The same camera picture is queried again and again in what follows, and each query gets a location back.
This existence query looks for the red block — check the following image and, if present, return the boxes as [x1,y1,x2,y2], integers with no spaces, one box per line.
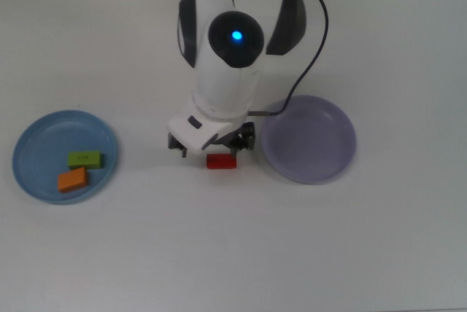
[206,152,239,171]

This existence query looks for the green block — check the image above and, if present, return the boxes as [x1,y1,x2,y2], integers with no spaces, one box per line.
[67,150,104,170]

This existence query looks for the orange block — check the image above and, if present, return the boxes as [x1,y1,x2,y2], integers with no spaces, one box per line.
[57,166,90,194]

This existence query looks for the purple plate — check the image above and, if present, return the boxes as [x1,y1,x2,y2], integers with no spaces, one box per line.
[260,94,358,185]

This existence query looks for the blue plate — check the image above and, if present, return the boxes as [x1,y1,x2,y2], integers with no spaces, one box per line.
[12,109,119,206]

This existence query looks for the dark hanging robot cable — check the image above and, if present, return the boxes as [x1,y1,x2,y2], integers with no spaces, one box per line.
[249,0,329,116]

